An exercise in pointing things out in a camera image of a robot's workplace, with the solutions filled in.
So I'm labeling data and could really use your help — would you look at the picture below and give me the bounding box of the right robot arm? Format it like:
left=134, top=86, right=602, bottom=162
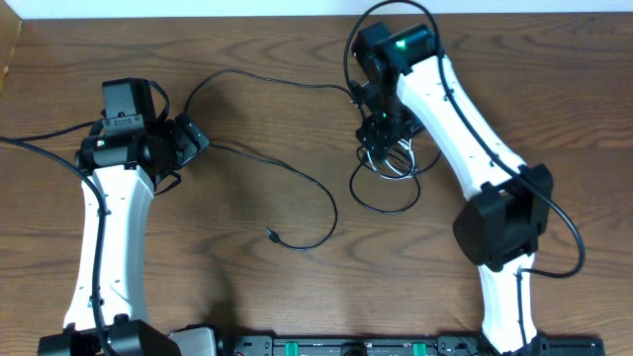
left=351, top=23, right=553, bottom=355

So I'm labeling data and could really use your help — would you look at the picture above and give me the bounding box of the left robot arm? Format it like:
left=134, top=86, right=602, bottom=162
left=38, top=78, right=217, bottom=355

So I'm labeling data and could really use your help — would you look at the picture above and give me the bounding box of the white USB cable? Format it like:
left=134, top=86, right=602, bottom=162
left=363, top=137, right=416, bottom=180

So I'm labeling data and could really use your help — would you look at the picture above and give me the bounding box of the black USB cable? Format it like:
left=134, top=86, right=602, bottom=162
left=348, top=142, right=442, bottom=216

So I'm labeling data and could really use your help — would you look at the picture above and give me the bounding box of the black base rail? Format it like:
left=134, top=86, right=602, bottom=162
left=167, top=323, right=607, bottom=356

